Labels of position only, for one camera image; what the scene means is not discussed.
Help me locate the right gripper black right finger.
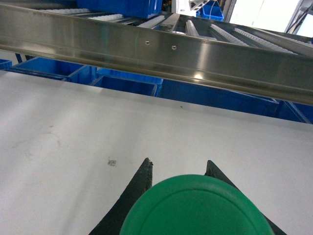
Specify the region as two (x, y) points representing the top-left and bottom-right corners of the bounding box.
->
(204, 160), (287, 235)

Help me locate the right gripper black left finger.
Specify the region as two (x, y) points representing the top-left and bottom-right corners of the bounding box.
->
(90, 158), (153, 235)

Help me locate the blue bin below rail right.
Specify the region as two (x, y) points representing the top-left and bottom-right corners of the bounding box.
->
(159, 80), (281, 117)

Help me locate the blue bin below rail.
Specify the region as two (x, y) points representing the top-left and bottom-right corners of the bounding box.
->
(159, 80), (281, 117)
(90, 69), (163, 97)
(6, 57), (97, 85)

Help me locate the blue bin below rail centre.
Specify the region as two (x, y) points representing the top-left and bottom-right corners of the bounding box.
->
(90, 69), (163, 97)

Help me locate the blue bin below rail left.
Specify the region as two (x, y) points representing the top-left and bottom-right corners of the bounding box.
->
(6, 57), (97, 85)

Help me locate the stainless steel shelf rail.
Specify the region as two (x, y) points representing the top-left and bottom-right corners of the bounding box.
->
(0, 0), (313, 105)

